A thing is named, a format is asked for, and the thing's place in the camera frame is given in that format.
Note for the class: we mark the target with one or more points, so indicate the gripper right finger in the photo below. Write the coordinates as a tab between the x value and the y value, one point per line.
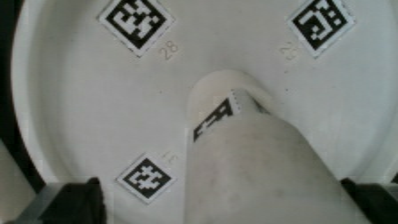
376	198

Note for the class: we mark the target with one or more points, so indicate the white cylindrical table leg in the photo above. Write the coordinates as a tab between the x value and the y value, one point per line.
259	180

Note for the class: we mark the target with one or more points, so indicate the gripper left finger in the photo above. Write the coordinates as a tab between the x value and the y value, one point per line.
69	204

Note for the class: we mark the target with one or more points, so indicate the white round table top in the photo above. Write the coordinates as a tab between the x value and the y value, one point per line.
127	65

